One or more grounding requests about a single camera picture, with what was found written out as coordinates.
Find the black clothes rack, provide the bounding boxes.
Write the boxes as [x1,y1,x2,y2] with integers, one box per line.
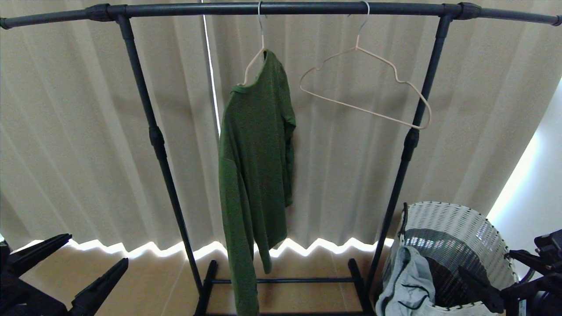
[0,1,562,316]

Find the green printed shirt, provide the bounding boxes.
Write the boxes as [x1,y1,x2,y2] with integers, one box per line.
[218,49,297,316]

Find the white laundry basket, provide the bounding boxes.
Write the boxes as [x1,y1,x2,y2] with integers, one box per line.
[375,201,521,316]

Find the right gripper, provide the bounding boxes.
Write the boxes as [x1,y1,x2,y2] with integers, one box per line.
[457,249,562,316]

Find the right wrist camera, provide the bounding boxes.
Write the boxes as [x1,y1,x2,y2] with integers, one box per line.
[533,229,562,264]

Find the pale grey shorts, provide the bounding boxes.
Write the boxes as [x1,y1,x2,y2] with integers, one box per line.
[375,245,436,316]

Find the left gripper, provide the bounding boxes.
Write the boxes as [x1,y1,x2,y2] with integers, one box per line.
[0,233,129,316]

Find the pink clothes hanger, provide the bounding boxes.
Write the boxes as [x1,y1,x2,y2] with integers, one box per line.
[237,0,268,86]
[300,0,432,130]

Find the beige curtain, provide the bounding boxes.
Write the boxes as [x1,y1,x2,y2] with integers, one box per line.
[0,0,562,259]

